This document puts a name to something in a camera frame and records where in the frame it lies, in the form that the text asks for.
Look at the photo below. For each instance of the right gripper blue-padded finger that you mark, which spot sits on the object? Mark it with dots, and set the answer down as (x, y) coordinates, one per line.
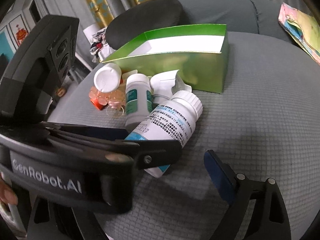
(225, 180)

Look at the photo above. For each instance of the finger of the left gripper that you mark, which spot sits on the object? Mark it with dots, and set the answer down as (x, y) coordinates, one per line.
(143, 154)
(74, 130)

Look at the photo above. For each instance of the amber translucent hair claw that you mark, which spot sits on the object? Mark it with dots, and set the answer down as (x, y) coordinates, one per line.
(115, 101)

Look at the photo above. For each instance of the white bottle blue label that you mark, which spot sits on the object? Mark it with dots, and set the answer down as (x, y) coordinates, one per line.
(174, 119)

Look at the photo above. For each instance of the white bottle green label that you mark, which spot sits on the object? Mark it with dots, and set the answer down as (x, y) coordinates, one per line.
(138, 100)

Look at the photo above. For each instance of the plain white pill bottle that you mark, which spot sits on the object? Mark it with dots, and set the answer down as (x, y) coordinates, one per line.
(107, 78)

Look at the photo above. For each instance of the person's left hand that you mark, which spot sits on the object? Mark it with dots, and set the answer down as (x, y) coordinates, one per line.
(7, 195)

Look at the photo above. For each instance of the pink orange-capped tube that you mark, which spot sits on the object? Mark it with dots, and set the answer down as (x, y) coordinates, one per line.
(98, 103)

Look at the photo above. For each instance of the cream plastic hair clip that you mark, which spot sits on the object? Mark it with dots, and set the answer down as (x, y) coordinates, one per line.
(127, 74)

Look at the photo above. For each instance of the white plug adapter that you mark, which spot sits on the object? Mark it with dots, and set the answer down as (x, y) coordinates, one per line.
(166, 84)

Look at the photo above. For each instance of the pile of clothes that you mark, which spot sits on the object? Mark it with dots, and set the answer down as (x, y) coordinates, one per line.
(100, 49)

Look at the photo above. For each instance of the green cardboard box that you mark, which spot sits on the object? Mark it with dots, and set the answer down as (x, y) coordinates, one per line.
(198, 51)

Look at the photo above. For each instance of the red chinese knot decoration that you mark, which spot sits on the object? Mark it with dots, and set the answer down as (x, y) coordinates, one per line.
(21, 34)

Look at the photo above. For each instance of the black round cushion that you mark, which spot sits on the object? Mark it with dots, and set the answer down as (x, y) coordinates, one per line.
(147, 16)

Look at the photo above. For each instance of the colourful cartoon cloth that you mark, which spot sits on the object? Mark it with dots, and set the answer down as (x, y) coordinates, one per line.
(302, 27)

